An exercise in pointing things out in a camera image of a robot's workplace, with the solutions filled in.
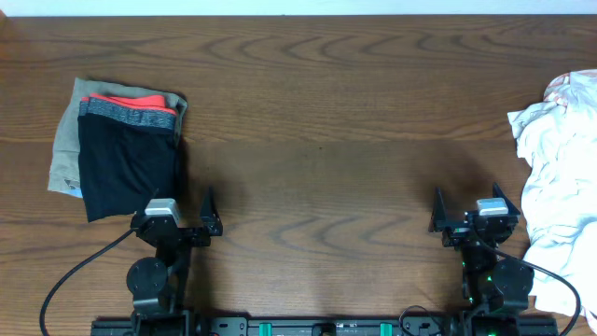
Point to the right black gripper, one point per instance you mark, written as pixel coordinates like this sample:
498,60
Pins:
438,223

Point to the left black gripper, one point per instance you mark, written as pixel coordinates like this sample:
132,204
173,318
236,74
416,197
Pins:
212,228

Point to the white t-shirt with pixel logo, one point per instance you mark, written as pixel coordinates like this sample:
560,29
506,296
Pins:
558,202

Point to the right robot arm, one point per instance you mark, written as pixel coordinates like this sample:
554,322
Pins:
496,287

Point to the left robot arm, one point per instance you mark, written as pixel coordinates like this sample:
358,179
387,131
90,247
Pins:
158,283

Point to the black boxer shorts grey waistband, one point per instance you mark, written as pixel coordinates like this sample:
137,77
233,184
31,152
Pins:
125,154

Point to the red folded garment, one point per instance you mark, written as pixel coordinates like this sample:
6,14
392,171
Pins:
152,102

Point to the khaki folded garment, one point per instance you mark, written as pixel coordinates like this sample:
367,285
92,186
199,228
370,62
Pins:
64,171

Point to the red white striped garment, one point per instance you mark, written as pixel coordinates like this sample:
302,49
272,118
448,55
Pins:
573,88

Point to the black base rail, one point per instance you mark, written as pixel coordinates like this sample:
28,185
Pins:
410,325

